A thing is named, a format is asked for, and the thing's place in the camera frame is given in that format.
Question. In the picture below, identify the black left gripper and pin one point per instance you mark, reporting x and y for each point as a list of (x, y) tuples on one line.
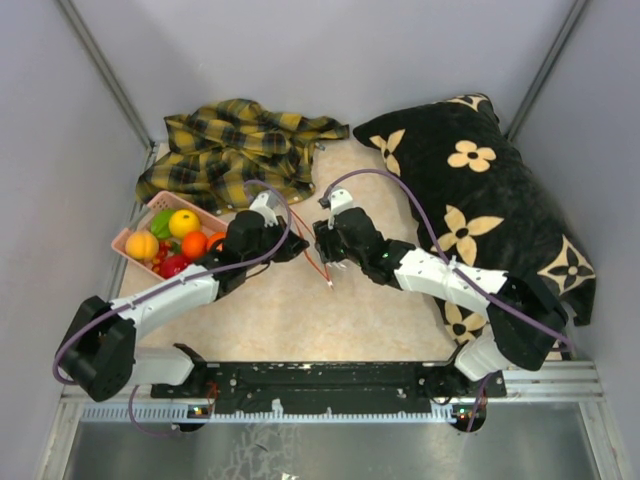
[(292, 249)]

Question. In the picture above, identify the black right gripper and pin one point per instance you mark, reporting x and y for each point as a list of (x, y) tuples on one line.
[(324, 238)]

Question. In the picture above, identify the clear orange-zipper zip bag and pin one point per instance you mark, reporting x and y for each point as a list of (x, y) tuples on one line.
[(323, 269)]

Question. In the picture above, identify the orange toy fruit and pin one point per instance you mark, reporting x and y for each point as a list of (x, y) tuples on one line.
[(194, 245), (216, 241)]

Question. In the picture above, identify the yellow toy fruit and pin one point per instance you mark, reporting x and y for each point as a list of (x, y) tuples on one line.
[(183, 222)]

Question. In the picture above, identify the green toy fruit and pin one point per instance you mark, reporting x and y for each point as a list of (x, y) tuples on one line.
[(159, 226)]

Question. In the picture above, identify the pink plastic basket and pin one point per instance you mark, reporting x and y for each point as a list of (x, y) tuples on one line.
[(161, 201)]

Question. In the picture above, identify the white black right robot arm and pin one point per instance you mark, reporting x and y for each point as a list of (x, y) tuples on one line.
[(524, 319)]

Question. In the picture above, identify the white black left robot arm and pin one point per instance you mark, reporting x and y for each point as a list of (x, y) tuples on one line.
[(101, 353)]

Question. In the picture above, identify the yellow plaid shirt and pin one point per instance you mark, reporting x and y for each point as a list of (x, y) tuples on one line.
[(215, 150)]

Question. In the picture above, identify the red toy fruit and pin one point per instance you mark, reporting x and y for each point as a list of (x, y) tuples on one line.
[(173, 265)]

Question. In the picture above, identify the yellow-orange toy peach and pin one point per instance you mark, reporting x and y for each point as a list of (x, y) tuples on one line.
[(141, 246)]

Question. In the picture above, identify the black floral pillow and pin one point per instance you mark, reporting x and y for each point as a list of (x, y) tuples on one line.
[(485, 206)]

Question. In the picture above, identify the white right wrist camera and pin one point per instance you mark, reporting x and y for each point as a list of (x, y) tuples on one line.
[(336, 200)]

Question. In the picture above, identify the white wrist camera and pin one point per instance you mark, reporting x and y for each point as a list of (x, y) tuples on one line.
[(264, 204), (336, 200)]

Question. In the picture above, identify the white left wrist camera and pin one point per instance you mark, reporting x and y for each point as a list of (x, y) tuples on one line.
[(264, 204)]

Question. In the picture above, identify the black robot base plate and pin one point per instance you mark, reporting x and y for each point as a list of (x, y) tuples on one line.
[(317, 388)]

